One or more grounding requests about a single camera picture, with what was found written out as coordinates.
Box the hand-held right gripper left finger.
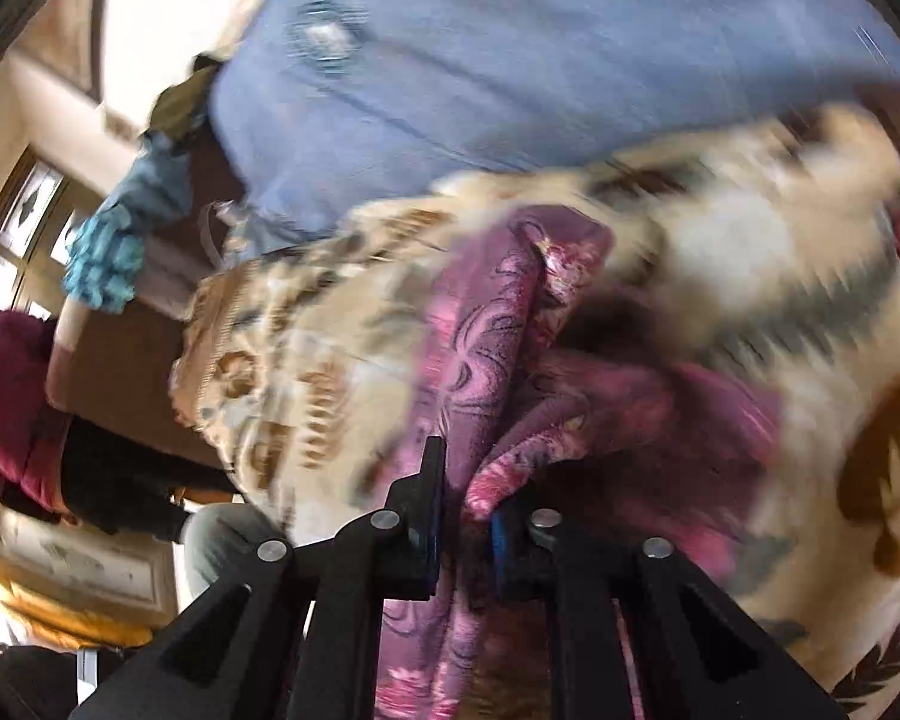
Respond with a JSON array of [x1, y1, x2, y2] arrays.
[[67, 435, 449, 720]]

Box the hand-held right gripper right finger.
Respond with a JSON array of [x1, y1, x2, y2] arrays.
[[490, 506, 850, 720]]

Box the purple floral shirt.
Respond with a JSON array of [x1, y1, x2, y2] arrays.
[[375, 204, 785, 720]]

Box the person's grey pants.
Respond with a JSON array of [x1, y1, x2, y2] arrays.
[[184, 502, 297, 601]]

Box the cream leaf print blanket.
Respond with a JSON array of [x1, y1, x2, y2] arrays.
[[169, 86, 900, 720]]

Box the dark cloth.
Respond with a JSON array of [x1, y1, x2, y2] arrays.
[[0, 420, 237, 541]]

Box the brown wooden footboard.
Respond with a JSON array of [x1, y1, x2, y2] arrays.
[[45, 139, 248, 470]]

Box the yellow cloth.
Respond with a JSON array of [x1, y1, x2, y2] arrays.
[[0, 577, 158, 653]]

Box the teal plaid cloth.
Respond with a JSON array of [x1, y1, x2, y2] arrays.
[[61, 135, 188, 316]]

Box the maroon cloth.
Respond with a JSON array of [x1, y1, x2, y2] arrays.
[[0, 307, 72, 500]]

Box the olive green cloth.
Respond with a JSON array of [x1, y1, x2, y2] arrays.
[[146, 52, 222, 147]]

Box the blue striped quilt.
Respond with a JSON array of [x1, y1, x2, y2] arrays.
[[210, 0, 900, 260]]

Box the wooden framed window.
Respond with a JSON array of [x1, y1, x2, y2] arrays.
[[0, 142, 91, 323]]

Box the white cable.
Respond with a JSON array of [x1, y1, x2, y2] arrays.
[[199, 199, 252, 271]]

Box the framed wall picture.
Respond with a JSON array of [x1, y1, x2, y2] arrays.
[[11, 0, 121, 102]]

